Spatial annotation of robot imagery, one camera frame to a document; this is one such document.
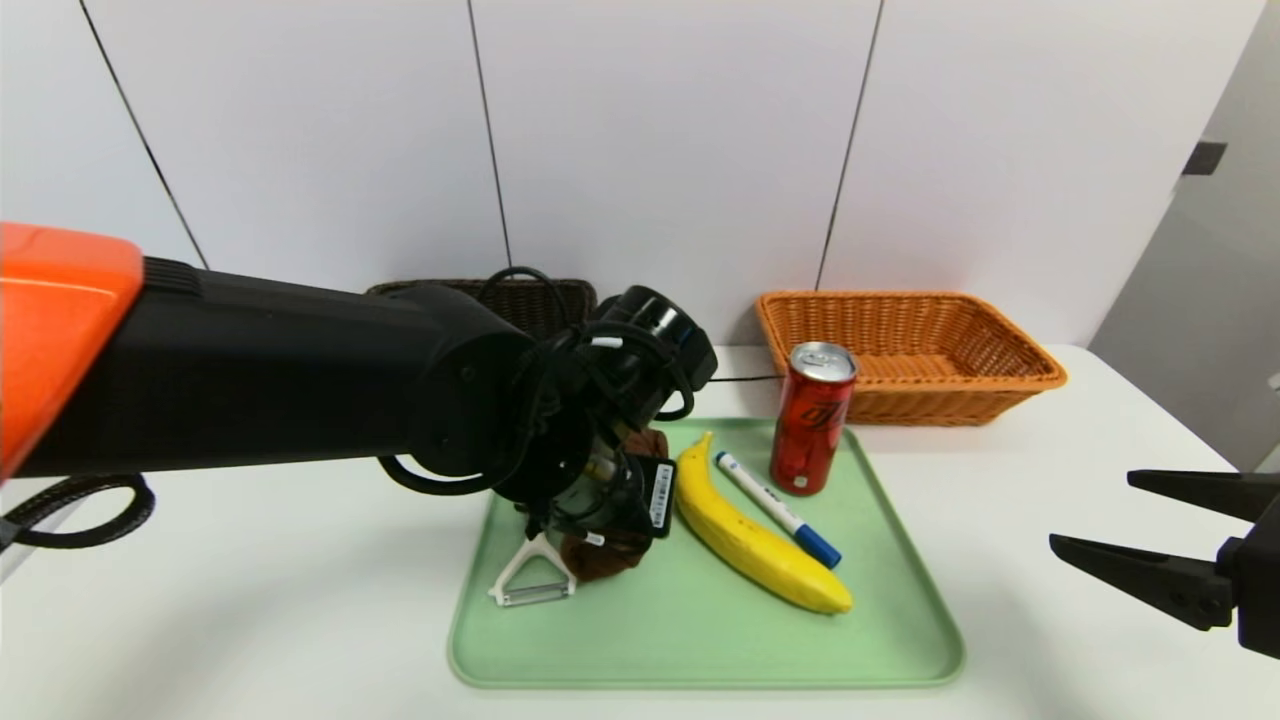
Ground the white marker with blue cap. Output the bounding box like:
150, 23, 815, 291
714, 451, 843, 571

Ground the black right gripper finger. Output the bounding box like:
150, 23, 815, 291
1126, 469, 1280, 525
1048, 533, 1237, 632

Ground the yellow banana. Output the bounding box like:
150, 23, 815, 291
677, 432, 855, 615

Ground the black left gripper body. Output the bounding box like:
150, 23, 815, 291
604, 454, 677, 539

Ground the white peeler with grey handle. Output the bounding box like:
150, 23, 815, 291
488, 532, 579, 609

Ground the brown towel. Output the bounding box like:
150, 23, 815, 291
560, 428, 673, 584

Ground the red soda can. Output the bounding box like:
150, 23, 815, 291
769, 342, 859, 497

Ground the light green plastic tray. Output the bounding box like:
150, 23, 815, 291
447, 417, 967, 690

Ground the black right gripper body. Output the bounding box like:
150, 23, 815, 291
1216, 486, 1280, 660

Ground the black left wrist camera cable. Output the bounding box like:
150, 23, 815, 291
376, 265, 701, 498

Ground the orange wicker basket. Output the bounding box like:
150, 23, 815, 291
755, 290, 1068, 428

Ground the dark brown wicker basket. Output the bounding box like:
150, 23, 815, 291
365, 278, 599, 341

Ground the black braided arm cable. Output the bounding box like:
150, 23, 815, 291
0, 474, 157, 552

